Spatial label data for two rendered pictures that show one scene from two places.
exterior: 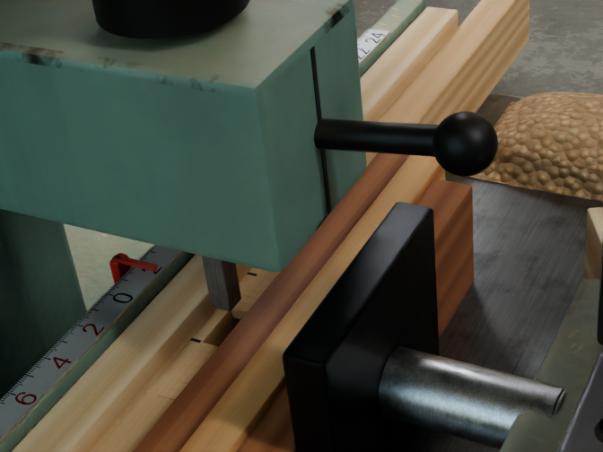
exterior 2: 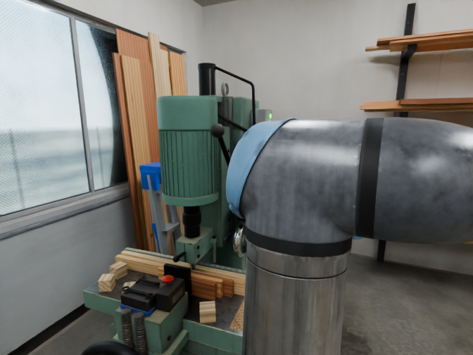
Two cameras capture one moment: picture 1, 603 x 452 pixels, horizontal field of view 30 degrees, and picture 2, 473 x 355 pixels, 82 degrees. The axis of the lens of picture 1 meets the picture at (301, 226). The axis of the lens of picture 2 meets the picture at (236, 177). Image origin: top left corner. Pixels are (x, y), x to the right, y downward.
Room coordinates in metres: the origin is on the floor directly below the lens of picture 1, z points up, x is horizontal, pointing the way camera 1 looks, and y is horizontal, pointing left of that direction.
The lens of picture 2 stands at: (0.33, -0.81, 1.44)
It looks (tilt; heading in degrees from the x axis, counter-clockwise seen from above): 12 degrees down; 79
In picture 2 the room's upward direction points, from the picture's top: straight up
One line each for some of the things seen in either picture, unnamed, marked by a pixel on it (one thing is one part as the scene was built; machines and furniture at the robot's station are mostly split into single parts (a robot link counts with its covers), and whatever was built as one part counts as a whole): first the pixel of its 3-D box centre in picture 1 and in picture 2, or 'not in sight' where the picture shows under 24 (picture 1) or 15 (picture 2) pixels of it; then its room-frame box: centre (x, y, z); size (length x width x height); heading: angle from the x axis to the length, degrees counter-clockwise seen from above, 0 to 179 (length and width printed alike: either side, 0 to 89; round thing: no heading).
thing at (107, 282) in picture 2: not in sight; (107, 282); (0.06, 0.06, 0.92); 0.04 x 0.04 x 0.04; 84
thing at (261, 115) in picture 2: not in sight; (261, 130); (0.63, 0.23, 1.40); 0.10 x 0.06 x 0.16; 59
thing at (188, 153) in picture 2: not in sight; (188, 150); (0.34, 0.03, 1.35); 0.18 x 0.18 x 0.31
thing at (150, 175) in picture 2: not in sight; (169, 248); (0.20, 0.95, 0.58); 0.27 x 0.25 x 1.16; 147
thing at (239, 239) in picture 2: not in sight; (241, 239); (0.52, 0.08, 1.02); 0.12 x 0.03 x 0.12; 59
